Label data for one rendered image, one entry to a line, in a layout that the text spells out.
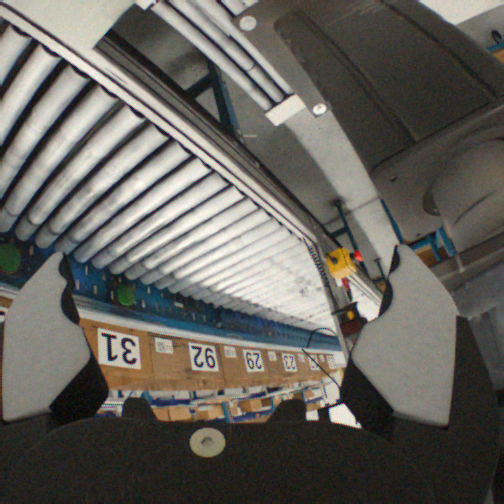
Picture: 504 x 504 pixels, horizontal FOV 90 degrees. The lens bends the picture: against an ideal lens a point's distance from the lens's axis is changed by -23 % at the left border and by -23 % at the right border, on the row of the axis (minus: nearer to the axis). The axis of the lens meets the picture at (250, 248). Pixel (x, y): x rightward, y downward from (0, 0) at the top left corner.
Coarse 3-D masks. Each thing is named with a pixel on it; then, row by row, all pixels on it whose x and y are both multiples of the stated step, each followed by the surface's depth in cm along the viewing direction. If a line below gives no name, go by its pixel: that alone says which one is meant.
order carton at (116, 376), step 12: (84, 324) 84; (96, 324) 87; (108, 324) 91; (96, 336) 85; (144, 336) 102; (96, 348) 83; (144, 348) 100; (144, 360) 97; (108, 372) 83; (120, 372) 87; (132, 372) 91; (144, 372) 95; (108, 384) 108; (120, 384) 105
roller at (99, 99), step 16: (96, 96) 44; (112, 96) 46; (80, 112) 46; (96, 112) 46; (64, 128) 48; (80, 128) 48; (48, 144) 50; (64, 144) 50; (48, 160) 51; (32, 176) 53; (16, 192) 56; (32, 192) 57; (16, 208) 59; (0, 224) 61
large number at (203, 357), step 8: (192, 344) 121; (200, 344) 125; (192, 352) 119; (200, 352) 123; (208, 352) 127; (192, 360) 117; (200, 360) 120; (208, 360) 124; (216, 360) 129; (192, 368) 114; (200, 368) 118; (208, 368) 122; (216, 368) 126
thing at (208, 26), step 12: (168, 0) 34; (180, 0) 34; (192, 12) 36; (204, 24) 38; (216, 36) 40; (228, 48) 42; (240, 60) 45; (252, 72) 47; (264, 84) 50; (276, 96) 52
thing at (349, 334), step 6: (348, 306) 87; (354, 306) 86; (348, 312) 85; (354, 312) 86; (348, 318) 86; (354, 318) 80; (360, 318) 80; (366, 318) 86; (342, 324) 81; (348, 324) 80; (354, 324) 79; (360, 324) 79; (342, 330) 81; (348, 330) 80; (354, 330) 79; (360, 330) 78; (348, 336) 79; (354, 336) 80
